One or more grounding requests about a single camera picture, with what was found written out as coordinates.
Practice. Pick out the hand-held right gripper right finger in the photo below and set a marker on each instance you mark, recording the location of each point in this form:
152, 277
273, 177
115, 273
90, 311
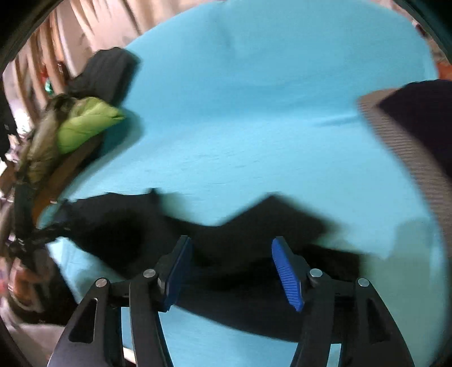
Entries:
286, 271

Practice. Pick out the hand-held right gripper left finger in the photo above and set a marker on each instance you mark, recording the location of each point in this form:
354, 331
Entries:
180, 271

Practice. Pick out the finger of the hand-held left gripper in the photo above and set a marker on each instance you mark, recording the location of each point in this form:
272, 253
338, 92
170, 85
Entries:
49, 231

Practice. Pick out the black pants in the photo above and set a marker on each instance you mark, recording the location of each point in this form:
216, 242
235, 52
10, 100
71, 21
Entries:
219, 247

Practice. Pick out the wooden chair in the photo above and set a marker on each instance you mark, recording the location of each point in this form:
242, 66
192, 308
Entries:
60, 176

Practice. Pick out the olive green jacket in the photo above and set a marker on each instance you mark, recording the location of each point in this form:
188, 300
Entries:
42, 148

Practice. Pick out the turquoise blanket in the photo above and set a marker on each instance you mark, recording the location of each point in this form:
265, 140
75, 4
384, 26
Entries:
247, 123

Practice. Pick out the black jacket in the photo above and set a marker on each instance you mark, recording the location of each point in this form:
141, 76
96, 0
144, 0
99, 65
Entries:
102, 74

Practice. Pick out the beige striped cloth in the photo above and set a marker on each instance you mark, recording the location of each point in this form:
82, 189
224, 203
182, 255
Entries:
399, 141

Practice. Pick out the dark purple cloth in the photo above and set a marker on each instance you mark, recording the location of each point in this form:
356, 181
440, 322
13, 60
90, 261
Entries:
423, 113

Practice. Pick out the wooden slatted frame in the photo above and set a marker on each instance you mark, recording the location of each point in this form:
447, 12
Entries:
56, 42

